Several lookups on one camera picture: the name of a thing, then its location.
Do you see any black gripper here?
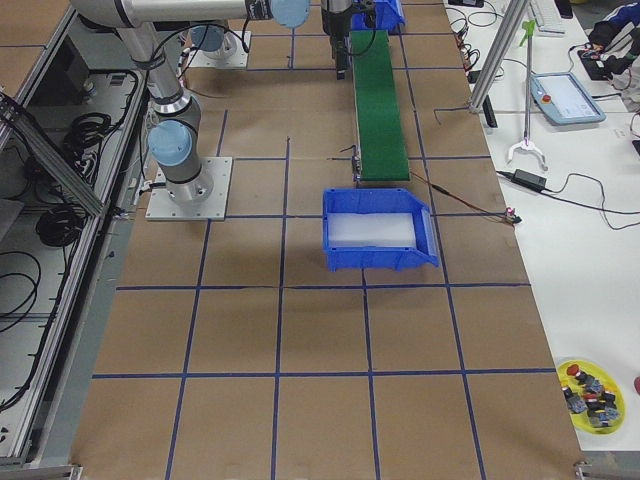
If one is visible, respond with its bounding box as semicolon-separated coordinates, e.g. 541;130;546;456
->
321;0;353;80

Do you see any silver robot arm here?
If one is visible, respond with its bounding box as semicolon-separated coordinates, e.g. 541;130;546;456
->
190;25;237;58
72;0;311;202

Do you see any blue bin left side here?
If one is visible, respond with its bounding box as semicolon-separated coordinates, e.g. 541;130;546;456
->
351;0;406;34

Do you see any blue bin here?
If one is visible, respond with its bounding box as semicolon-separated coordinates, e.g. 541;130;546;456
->
351;0;406;34
322;188;439;271

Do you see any green conveyor belt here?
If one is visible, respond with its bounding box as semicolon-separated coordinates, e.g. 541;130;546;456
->
350;30;410;182

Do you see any black handheld remote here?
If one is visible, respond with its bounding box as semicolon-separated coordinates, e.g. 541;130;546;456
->
482;95;498;129

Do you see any blue bin right side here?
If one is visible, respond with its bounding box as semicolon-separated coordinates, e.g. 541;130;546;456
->
322;188;439;271

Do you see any white foam pad right bin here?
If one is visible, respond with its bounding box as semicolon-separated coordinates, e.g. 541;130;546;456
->
326;213;416;248

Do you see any teach pendant tablet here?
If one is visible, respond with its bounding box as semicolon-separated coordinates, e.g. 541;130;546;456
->
530;72;606;125

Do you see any black power adapter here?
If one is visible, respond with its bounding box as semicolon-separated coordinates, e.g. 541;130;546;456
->
511;169;547;192

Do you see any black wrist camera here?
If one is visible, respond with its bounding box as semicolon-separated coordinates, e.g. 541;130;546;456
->
359;0;376;29

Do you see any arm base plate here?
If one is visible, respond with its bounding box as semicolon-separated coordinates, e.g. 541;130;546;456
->
190;31;249;70
146;157;233;221

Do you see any aluminium frame post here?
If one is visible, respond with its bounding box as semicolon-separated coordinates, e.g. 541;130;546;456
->
469;0;529;113

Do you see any red black wire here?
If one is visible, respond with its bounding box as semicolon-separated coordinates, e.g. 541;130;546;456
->
409;172;522;224

